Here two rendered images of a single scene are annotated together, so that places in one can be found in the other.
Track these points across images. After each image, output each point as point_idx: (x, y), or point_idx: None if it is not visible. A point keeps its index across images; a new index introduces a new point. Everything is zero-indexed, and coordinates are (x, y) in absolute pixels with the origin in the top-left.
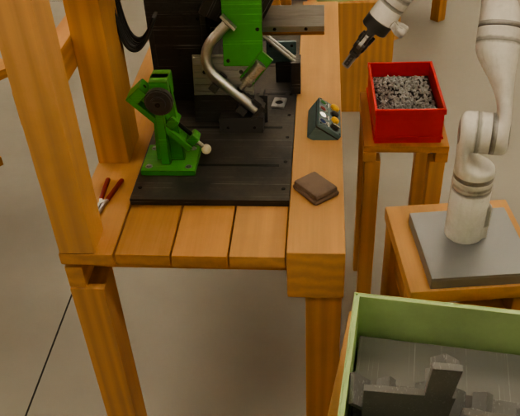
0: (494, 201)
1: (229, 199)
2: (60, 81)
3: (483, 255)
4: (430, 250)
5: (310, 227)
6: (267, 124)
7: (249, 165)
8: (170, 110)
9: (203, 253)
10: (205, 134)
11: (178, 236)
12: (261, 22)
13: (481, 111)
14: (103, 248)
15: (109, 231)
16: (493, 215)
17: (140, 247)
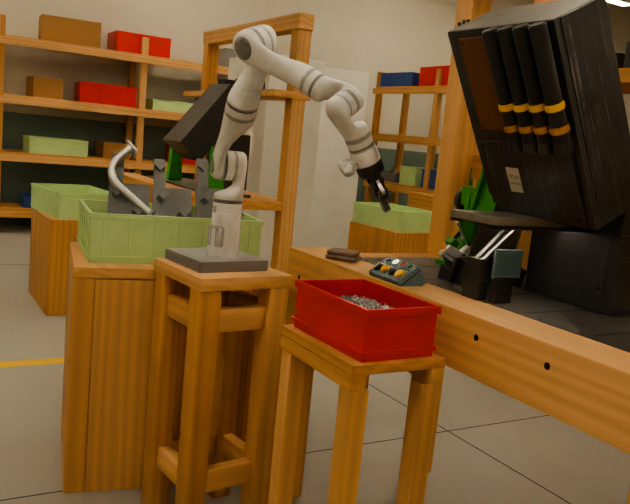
0: (210, 277)
1: (392, 257)
2: (448, 138)
3: (204, 251)
4: (239, 252)
5: (323, 251)
6: (444, 280)
7: None
8: (455, 206)
9: (371, 253)
10: None
11: (396, 256)
12: (477, 185)
13: (234, 151)
14: (427, 254)
15: (437, 257)
16: (206, 260)
17: (408, 254)
